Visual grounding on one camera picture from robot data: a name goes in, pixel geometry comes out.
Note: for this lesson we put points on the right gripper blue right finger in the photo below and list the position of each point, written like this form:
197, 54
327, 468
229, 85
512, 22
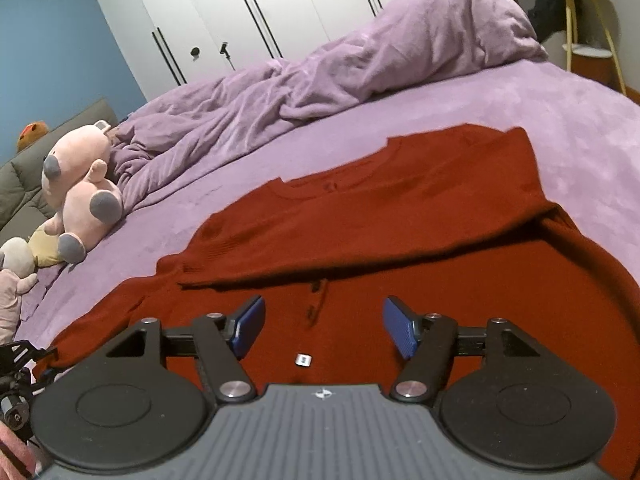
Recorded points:
426, 343

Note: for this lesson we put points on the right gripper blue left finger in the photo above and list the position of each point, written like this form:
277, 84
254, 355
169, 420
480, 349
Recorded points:
221, 342

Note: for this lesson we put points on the red knit cardigan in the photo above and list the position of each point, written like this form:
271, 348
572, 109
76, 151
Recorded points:
451, 221

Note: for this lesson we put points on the beige plush toy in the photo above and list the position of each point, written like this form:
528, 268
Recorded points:
20, 259

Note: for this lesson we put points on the pink plush pig toy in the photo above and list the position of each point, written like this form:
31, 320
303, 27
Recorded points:
74, 183

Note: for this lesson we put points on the orange plush toy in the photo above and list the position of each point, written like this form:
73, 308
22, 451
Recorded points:
31, 134

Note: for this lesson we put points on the purple bed sheet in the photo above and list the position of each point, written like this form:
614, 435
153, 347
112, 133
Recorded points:
585, 138

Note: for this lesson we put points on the purple crumpled duvet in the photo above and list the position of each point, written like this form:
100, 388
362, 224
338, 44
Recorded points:
219, 119

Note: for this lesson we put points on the white wardrobe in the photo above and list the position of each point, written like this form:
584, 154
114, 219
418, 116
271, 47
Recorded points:
168, 43

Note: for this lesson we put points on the yellow side shelf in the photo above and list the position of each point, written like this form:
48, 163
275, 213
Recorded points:
589, 45

